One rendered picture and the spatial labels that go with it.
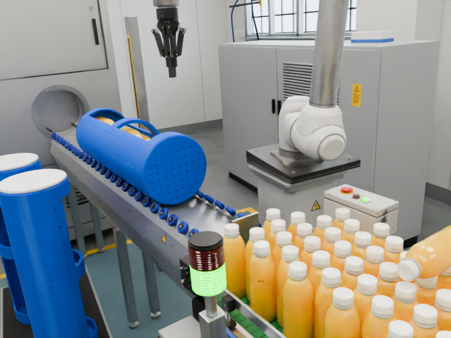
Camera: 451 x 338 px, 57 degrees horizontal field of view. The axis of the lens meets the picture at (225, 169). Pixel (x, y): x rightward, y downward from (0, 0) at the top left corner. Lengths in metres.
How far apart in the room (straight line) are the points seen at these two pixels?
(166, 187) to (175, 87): 5.09
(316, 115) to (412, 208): 1.81
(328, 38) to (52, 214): 1.29
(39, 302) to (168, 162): 0.89
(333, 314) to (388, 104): 2.04
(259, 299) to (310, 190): 0.80
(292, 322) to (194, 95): 5.98
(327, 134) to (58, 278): 1.29
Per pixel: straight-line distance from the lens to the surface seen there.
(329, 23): 1.53
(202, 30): 6.81
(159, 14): 1.53
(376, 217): 1.26
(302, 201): 1.78
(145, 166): 1.57
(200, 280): 0.76
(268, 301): 1.09
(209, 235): 0.76
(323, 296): 0.94
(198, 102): 6.85
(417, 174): 3.16
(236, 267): 1.15
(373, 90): 2.72
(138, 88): 2.64
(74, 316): 2.15
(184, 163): 1.65
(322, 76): 1.55
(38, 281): 2.04
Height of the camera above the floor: 1.61
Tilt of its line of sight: 19 degrees down
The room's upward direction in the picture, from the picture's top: 4 degrees counter-clockwise
